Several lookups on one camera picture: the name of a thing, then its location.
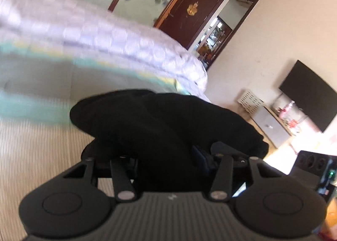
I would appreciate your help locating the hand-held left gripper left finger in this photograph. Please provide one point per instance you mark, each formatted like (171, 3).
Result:
(121, 177)

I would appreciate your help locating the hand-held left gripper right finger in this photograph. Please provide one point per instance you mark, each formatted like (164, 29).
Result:
(199, 158)

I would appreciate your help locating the black pants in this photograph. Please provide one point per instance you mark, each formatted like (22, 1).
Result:
(158, 130)

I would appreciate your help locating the pink ornaments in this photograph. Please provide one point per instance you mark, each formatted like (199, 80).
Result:
(288, 113)

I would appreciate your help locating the white low cabinet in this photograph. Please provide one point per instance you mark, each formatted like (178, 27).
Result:
(271, 125)

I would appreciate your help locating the black flat television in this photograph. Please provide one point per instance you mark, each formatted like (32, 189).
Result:
(310, 93)

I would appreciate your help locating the white perforated basket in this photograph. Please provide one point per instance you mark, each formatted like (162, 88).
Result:
(250, 100)

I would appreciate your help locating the teal yellow edged sheet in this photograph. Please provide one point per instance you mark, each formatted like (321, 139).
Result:
(52, 77)

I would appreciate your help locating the white checked quilt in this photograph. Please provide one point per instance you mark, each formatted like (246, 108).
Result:
(92, 35)

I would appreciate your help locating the dark brown door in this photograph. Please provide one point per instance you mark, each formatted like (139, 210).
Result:
(194, 9)

